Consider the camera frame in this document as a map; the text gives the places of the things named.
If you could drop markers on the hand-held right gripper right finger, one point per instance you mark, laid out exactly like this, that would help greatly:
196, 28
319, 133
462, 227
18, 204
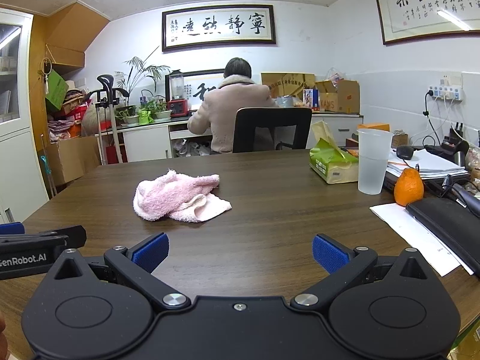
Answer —
330, 254

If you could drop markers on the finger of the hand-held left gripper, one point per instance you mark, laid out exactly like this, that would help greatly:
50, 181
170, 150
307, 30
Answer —
73, 235
11, 228

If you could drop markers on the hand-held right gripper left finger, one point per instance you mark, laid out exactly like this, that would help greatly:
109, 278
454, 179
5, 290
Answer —
150, 252

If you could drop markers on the pink towel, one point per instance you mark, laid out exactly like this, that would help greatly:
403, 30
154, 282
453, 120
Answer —
165, 198

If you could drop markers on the white paper sheet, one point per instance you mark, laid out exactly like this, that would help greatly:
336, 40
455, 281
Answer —
403, 228

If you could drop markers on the large open cardboard box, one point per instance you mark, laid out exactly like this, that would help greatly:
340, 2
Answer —
71, 157

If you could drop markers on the white tall cabinet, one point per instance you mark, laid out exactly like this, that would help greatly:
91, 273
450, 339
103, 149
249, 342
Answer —
18, 146

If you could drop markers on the frosted plastic cup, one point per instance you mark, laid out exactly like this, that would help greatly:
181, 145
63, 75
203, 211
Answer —
372, 172

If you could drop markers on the green tissue pack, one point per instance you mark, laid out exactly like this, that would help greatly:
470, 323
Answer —
330, 159

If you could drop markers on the orange fruit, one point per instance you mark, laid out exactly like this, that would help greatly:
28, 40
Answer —
408, 189

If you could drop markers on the white counter cabinet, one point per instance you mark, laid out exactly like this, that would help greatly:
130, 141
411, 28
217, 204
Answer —
144, 140

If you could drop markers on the crumpled plastic bags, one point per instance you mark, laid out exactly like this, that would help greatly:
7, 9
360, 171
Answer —
191, 148

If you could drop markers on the black notebook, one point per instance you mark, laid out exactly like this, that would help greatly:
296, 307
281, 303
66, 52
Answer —
450, 223

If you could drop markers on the black computer mouse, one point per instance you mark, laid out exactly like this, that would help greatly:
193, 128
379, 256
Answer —
405, 152

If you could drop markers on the orange flat box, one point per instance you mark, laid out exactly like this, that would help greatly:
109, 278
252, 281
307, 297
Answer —
373, 126

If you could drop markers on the stack of white papers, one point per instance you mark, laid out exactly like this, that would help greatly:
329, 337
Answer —
431, 163

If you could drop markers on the black office chair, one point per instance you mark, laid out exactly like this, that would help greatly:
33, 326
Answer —
285, 123

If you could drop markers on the small potted plant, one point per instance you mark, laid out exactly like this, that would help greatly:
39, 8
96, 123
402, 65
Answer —
152, 110

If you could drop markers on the black handheld device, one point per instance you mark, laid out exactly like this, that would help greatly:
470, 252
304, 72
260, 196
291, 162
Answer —
463, 195

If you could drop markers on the green cardboard box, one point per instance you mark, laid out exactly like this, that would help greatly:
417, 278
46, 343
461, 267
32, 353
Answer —
56, 88

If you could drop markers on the red blender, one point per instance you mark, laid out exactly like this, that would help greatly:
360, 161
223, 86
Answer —
177, 107

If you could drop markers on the black chair headrest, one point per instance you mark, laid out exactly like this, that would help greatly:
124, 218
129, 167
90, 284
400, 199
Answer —
107, 86

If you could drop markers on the hanging dream catcher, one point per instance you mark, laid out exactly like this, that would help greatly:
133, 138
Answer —
46, 77

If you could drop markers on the brown cardboard box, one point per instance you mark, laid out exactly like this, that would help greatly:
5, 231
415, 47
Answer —
343, 97

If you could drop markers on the black pen holder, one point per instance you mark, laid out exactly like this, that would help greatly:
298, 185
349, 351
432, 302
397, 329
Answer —
455, 142

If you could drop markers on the black-framed calligraphy panel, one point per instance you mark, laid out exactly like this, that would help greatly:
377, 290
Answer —
198, 90

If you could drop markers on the tall potted palm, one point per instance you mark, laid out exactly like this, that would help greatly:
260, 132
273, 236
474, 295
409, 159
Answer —
137, 71

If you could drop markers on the golden plaque board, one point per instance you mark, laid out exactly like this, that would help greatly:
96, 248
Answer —
285, 82

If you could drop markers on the white power strip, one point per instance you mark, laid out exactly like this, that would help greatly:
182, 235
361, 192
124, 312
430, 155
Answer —
446, 93

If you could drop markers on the dark-framed wide calligraphy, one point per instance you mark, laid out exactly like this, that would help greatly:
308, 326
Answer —
219, 28

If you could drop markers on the brown-framed large calligraphy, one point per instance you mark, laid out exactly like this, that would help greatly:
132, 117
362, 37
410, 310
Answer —
431, 3

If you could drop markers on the wooden wall cabinet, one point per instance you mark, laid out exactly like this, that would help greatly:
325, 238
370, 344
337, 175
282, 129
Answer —
71, 30

